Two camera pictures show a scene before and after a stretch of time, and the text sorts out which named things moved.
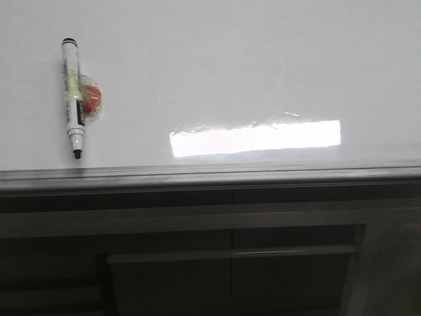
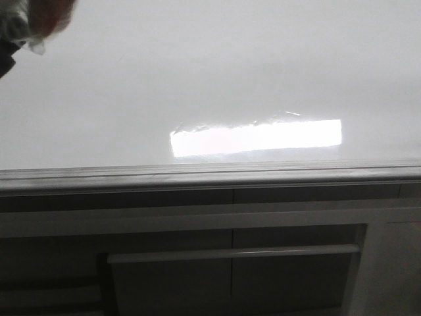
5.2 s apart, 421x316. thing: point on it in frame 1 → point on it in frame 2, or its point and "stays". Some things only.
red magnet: x=92 y=95 → x=47 y=18
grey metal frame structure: x=329 y=251 stays
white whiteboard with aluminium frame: x=214 y=95 stays
